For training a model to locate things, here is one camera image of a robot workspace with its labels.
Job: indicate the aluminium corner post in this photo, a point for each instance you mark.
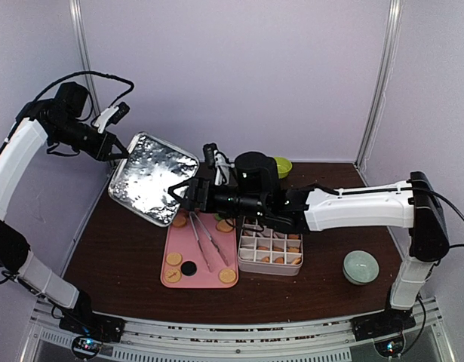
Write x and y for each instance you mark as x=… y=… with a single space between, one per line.
x=382 y=79
x=83 y=52

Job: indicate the round dotted biscuit right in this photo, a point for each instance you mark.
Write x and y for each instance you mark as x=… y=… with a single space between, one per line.
x=227 y=276

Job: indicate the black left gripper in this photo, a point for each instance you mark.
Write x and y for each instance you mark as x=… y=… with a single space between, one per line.
x=101 y=152

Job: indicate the round dotted biscuit near left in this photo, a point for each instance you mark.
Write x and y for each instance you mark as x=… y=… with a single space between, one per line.
x=174 y=259

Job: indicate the round dotted biscuit far left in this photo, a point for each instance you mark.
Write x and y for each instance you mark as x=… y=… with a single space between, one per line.
x=223 y=226

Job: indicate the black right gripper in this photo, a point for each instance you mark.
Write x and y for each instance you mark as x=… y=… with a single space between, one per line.
x=196 y=185

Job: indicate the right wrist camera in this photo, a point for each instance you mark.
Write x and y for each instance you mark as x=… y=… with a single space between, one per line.
x=216 y=160

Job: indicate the clear plastic box lid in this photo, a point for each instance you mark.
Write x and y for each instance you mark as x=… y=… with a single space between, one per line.
x=141 y=181

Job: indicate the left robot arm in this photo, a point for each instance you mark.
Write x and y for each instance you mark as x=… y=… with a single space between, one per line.
x=51 y=122

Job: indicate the pink plastic tray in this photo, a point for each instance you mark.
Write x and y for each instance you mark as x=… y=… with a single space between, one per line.
x=200 y=242

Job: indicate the round dotted biscuit far corner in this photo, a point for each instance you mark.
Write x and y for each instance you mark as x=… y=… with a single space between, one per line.
x=179 y=221

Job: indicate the lilac divided storage box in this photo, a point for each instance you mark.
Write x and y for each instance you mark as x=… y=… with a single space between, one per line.
x=265 y=251

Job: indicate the round dotted biscuit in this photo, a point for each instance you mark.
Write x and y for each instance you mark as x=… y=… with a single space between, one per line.
x=227 y=276
x=223 y=226
x=174 y=259

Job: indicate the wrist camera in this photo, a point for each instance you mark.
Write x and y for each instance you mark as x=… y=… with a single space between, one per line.
x=216 y=160
x=110 y=115

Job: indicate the dotted biscuit with red mark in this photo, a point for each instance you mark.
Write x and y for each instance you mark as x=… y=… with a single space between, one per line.
x=172 y=275

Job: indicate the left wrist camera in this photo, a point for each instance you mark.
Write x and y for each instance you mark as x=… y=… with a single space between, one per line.
x=110 y=115

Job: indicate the black sandwich cookie middle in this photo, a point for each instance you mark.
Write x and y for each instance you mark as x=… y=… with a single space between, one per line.
x=188 y=268

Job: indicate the green plastic bowl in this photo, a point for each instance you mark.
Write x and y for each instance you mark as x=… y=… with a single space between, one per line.
x=284 y=167

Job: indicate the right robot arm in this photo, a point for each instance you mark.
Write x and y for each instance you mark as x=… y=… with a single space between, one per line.
x=411 y=204

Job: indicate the left aluminium corner post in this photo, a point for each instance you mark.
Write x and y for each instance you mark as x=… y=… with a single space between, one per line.
x=83 y=52

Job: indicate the pale celadon ceramic bowl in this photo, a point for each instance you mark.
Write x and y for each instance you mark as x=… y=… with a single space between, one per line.
x=360 y=267

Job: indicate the right aluminium corner post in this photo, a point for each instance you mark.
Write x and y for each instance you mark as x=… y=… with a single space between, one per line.
x=382 y=79

